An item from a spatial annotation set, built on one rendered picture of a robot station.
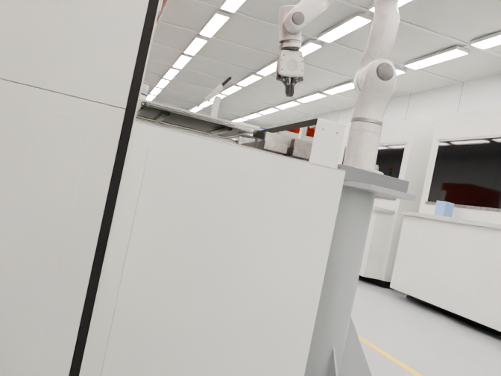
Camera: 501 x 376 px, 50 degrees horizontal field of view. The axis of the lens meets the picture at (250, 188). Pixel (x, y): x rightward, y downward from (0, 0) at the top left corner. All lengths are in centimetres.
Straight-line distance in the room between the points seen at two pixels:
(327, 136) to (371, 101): 47
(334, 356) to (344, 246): 39
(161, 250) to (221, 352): 33
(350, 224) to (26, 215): 118
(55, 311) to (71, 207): 22
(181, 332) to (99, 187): 49
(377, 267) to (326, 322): 447
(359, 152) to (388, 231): 448
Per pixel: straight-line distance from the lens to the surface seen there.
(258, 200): 147
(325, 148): 161
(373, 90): 204
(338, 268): 199
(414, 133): 651
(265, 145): 173
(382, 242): 644
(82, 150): 120
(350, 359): 219
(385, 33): 216
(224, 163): 145
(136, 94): 122
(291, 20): 201
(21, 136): 121
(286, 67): 205
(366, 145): 203
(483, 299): 483
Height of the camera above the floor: 68
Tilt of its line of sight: 1 degrees up
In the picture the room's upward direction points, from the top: 12 degrees clockwise
